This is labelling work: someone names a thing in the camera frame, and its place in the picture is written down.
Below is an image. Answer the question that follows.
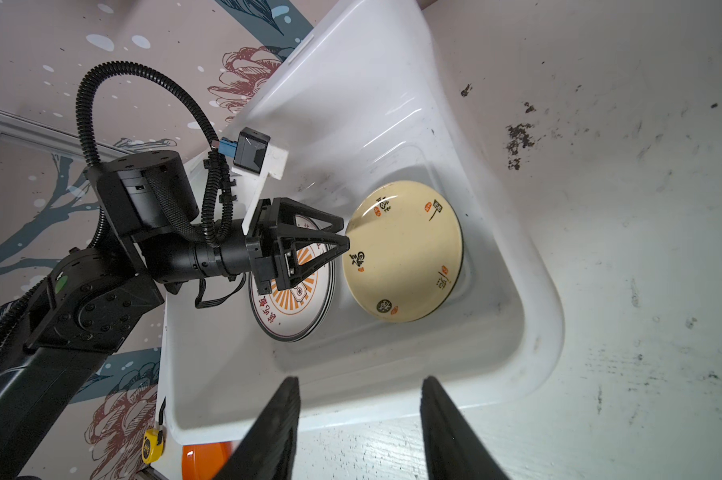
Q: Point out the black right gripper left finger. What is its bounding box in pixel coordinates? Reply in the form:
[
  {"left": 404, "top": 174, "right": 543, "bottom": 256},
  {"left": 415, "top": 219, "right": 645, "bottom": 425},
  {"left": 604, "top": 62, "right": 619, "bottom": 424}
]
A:
[{"left": 213, "top": 377, "right": 301, "bottom": 480}]

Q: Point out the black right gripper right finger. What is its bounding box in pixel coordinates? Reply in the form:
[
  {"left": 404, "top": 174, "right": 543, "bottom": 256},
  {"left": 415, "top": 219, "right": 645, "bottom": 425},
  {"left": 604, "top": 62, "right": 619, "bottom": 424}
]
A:
[{"left": 420, "top": 376, "right": 509, "bottom": 480}]

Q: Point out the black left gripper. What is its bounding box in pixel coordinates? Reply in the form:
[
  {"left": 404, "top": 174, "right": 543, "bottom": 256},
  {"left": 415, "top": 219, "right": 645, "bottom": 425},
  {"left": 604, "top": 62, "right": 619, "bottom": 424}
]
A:
[{"left": 245, "top": 197, "right": 350, "bottom": 294}]

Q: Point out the orange plate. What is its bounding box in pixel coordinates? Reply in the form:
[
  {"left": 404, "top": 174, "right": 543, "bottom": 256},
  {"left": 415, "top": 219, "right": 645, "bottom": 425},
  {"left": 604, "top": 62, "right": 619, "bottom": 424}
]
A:
[{"left": 181, "top": 441, "right": 239, "bottom": 480}]

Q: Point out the cream yellow plate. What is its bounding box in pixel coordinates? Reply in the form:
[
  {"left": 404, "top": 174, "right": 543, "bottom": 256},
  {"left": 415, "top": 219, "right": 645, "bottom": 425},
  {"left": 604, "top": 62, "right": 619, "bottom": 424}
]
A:
[{"left": 342, "top": 180, "right": 464, "bottom": 323}]

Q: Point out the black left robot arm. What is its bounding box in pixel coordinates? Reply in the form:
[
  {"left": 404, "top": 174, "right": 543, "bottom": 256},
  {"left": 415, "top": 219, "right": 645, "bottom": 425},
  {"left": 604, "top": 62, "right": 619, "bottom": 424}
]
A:
[{"left": 0, "top": 150, "right": 350, "bottom": 479}]

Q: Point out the white plastic bin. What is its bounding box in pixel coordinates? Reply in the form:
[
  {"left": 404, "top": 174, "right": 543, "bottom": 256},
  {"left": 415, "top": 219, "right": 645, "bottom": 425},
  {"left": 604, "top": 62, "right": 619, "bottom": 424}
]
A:
[{"left": 162, "top": 1, "right": 564, "bottom": 444}]

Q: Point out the yellow tape measure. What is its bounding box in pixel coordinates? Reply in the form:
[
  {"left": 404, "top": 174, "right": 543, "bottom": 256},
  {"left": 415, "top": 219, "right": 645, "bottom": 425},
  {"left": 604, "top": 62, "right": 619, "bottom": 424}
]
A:
[{"left": 141, "top": 427, "right": 165, "bottom": 465}]

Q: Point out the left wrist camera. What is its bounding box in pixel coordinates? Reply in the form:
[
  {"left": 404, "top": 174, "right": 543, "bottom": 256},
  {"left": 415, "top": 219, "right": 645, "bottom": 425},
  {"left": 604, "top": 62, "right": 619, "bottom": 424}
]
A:
[{"left": 217, "top": 127, "right": 289, "bottom": 180}]

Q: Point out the black corrugated cable conduit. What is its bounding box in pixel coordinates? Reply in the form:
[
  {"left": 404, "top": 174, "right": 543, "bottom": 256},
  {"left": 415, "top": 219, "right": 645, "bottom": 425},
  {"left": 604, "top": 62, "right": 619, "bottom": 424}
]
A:
[{"left": 74, "top": 60, "right": 236, "bottom": 248}]

